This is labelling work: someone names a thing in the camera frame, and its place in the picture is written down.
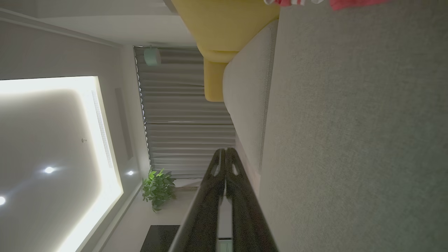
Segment large grey sofa seat cushion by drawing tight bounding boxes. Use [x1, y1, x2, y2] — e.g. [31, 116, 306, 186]
[257, 0, 448, 252]

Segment red shorts with white stripe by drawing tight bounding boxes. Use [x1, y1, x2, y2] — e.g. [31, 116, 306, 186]
[329, 0, 390, 11]

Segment green potted plant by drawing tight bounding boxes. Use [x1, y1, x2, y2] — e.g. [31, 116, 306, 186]
[142, 168, 176, 213]

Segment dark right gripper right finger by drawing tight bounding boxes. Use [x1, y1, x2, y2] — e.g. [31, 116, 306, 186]
[226, 147, 279, 252]

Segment yellow cushion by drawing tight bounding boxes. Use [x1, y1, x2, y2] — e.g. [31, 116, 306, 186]
[171, 0, 280, 102]

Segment pale round pendant lamp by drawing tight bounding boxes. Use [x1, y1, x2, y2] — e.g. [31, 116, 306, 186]
[143, 47, 162, 67]

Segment grey pleated curtain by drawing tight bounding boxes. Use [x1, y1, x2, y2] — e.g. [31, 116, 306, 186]
[134, 45, 237, 179]

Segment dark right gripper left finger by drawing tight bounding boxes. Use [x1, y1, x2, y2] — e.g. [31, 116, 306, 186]
[168, 148, 226, 252]

